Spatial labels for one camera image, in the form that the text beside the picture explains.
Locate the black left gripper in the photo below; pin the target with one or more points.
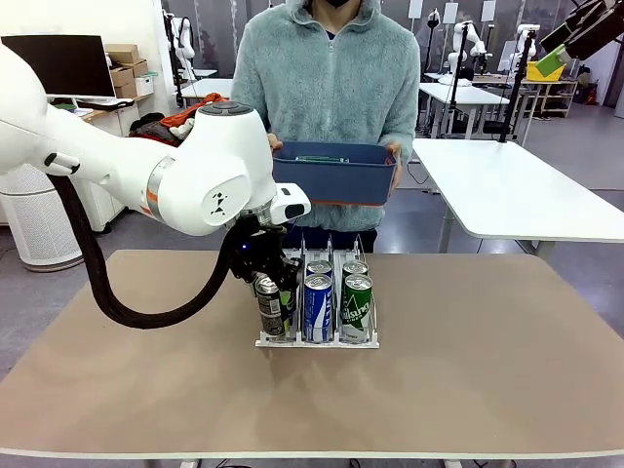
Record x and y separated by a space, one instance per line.
258 248

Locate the large white table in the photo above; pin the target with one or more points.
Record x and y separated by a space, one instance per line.
512 195

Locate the dark grey garment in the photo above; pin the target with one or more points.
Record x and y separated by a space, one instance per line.
146 126

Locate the white perforated air purifier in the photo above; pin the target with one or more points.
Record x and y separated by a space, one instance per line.
29 219

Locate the person's left forearm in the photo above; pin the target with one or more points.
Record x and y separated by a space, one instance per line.
408 127

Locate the person's left hand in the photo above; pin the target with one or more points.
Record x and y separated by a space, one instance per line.
396 151

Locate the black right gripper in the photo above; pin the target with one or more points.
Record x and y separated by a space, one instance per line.
599 29

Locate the orange garment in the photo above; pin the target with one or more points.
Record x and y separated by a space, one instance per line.
173 121

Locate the white lab table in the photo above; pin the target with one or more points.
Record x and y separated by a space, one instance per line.
468 95
209 88

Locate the red fire extinguisher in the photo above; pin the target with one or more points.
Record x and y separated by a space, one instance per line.
591 95

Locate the white storage box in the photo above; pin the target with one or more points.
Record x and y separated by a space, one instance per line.
144 86

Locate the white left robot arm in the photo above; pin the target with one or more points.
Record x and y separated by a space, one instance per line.
195 170

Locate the brown cardboard box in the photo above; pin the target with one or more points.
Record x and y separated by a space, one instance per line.
122 77
122 53
140 68
126 90

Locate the white lab robot arm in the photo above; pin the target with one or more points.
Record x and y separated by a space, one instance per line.
524 39
185 39
460 44

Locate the clear plastic can dispenser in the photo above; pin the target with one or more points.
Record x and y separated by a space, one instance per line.
317 345

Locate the black computer monitor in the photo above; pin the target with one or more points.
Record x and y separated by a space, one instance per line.
73 63

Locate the yellow plastic crate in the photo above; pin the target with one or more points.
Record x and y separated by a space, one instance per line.
532 72

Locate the black beverage can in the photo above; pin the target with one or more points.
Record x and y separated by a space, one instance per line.
268 312

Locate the blue plastic bin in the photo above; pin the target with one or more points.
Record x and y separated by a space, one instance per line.
331 180

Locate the white paper sign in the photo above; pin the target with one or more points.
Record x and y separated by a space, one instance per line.
450 12
488 11
415 9

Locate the blue white beverage can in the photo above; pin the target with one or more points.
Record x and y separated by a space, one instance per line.
319 267
318 312

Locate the person's right hand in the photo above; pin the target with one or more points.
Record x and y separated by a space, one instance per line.
275 143

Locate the person in teal fleece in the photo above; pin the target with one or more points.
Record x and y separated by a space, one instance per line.
326 88

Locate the wooden shelf table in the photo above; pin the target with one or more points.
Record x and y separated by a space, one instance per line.
556 92

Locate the white plush item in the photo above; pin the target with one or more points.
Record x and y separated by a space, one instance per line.
181 129

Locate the black tripod pole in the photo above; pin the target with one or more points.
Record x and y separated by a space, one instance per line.
458 73
517 88

